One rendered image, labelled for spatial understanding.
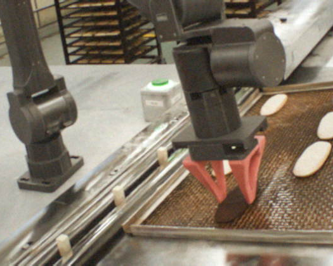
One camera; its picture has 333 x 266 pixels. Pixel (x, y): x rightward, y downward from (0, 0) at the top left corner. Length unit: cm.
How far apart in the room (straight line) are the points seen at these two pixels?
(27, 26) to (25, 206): 31
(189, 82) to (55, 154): 44
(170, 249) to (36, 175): 42
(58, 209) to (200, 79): 34
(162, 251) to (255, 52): 25
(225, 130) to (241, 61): 10
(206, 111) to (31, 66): 39
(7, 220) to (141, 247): 33
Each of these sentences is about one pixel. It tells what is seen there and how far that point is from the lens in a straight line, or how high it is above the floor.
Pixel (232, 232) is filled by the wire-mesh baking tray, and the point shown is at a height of 92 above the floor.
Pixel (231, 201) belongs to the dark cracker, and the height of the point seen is 92.
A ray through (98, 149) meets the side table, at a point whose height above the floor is 82.
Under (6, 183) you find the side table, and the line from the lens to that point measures 101.
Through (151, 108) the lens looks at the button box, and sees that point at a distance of 113.
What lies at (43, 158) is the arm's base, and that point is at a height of 87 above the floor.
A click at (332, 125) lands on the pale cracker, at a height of 93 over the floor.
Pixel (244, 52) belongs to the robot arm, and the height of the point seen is 112.
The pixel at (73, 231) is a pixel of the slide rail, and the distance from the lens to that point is 76.
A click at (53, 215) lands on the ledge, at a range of 78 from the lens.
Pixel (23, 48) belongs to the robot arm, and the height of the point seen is 108.
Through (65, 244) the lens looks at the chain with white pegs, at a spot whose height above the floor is 86.
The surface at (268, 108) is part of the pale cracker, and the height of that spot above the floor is 91.
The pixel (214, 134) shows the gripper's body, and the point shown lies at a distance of 58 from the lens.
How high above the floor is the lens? 126
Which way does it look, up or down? 24 degrees down
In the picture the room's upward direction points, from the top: 8 degrees counter-clockwise
